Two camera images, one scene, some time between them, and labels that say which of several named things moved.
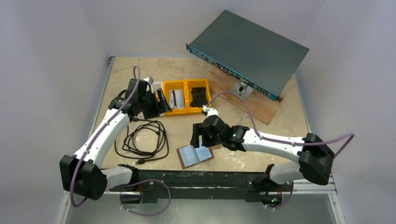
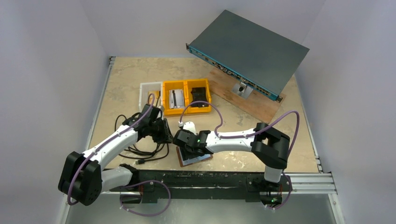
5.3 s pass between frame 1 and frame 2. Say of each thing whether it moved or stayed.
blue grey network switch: stayed
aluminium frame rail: stayed
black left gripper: moved
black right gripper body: moved
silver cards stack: stayed
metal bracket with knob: stayed
